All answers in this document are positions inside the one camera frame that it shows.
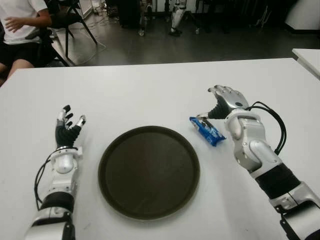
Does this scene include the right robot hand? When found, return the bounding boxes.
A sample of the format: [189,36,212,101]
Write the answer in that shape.
[196,84,251,121]

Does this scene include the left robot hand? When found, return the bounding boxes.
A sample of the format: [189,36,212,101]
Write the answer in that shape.
[55,104,87,151]

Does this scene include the blue Oreo package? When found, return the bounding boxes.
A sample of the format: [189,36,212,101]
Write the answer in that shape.
[189,116,227,147]

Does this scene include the folded metal stand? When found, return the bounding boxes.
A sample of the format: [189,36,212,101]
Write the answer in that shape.
[249,3,273,29]

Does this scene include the white side table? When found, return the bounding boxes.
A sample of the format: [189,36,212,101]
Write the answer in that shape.
[291,47,320,82]

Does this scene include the black office chair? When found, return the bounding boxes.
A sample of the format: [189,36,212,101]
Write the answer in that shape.
[24,27,70,67]

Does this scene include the round dark brown tray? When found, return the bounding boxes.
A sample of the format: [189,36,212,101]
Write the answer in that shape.
[97,125,201,221]

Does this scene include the white humanoid robot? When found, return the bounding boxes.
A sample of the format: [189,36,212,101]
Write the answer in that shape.
[167,0,189,37]

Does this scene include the white partition panel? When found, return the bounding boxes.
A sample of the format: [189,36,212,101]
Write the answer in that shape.
[284,0,320,33]

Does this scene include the black folding chair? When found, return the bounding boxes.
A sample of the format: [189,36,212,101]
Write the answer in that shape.
[47,0,98,65]

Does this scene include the seated person white shirt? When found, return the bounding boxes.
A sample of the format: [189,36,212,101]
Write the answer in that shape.
[0,0,55,87]

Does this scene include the white display cabinet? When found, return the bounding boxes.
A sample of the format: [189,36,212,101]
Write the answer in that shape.
[81,0,95,16]

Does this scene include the black cabinet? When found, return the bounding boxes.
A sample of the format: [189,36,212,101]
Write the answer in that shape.
[118,0,146,36]

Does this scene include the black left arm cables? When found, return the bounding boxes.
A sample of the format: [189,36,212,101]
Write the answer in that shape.
[34,149,55,210]

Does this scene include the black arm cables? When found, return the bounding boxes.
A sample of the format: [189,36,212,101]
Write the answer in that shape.
[246,101,288,155]
[34,149,55,210]

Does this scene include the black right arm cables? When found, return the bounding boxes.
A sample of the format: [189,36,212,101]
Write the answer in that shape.
[246,101,288,155]

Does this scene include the white floor cable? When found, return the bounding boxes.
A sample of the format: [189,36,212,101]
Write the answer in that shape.
[51,22,107,66]

